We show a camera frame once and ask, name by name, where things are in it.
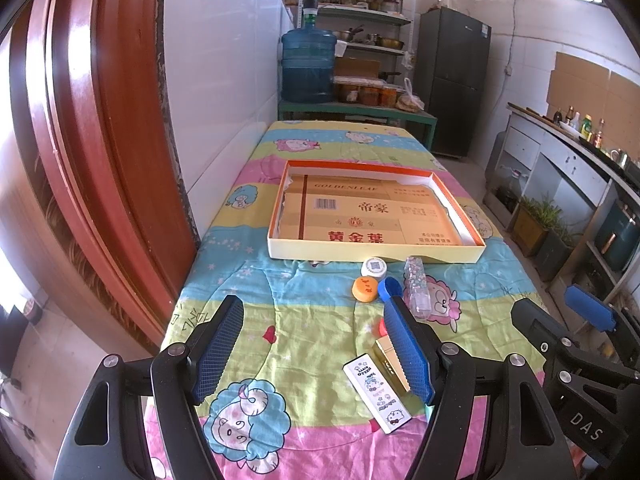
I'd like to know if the gold shiny rectangular box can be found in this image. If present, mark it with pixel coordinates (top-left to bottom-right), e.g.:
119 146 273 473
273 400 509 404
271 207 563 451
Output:
374 335 410 396

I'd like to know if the clear glitter rectangular case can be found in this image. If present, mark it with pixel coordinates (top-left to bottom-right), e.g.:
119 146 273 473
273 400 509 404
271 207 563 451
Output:
404 257 432 321

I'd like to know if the white cartoon rectangular box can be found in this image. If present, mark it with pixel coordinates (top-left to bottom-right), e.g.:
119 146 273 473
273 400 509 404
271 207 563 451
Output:
343 354 411 434

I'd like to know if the blue bottle cap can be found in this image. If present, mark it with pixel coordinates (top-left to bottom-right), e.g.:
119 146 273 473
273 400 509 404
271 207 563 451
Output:
378 276 404 304

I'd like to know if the orange printed bottle cap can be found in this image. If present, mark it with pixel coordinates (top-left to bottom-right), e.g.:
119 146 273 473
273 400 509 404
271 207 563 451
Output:
352 276 378 304

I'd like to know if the white QR code cap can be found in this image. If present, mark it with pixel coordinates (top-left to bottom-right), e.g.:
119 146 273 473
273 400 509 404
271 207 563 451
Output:
360 257 388 281

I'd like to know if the red bottle cap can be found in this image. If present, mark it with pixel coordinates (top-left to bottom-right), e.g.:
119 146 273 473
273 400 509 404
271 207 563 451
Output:
378 318 388 337

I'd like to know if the white kitchen counter cabinet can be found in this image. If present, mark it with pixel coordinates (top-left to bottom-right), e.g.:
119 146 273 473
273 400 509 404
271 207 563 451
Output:
484 104 639 330

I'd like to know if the colourful cartoon sheep blanket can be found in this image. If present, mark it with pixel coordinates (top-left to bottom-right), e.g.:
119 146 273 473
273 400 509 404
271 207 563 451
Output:
165 122 542 479

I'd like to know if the potted green plant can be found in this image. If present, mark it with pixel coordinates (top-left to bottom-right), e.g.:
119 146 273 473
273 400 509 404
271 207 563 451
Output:
511 196 562 257

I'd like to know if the orange-rimmed shallow cardboard tray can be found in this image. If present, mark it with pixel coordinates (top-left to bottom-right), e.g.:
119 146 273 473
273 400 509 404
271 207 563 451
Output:
267 160 486 264

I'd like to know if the plastic bag of food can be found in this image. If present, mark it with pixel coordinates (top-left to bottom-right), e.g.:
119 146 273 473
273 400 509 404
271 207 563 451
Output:
395 77 425 113

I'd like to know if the green low table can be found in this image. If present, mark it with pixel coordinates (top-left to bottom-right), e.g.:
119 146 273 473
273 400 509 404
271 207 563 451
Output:
278 100 437 150

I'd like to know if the black refrigerator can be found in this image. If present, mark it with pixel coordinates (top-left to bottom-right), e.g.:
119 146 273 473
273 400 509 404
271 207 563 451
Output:
413 8 491 158

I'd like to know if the blue water jug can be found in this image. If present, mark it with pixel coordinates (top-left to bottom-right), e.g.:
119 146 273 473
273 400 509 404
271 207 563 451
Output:
281 0 337 103

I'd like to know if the metal storage shelf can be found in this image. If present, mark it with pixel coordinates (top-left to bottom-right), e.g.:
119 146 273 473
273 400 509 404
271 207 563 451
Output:
318 0 416 87

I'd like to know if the red wooden door frame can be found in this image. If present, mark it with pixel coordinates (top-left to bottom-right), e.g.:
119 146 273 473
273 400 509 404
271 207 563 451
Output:
1 0 196 360

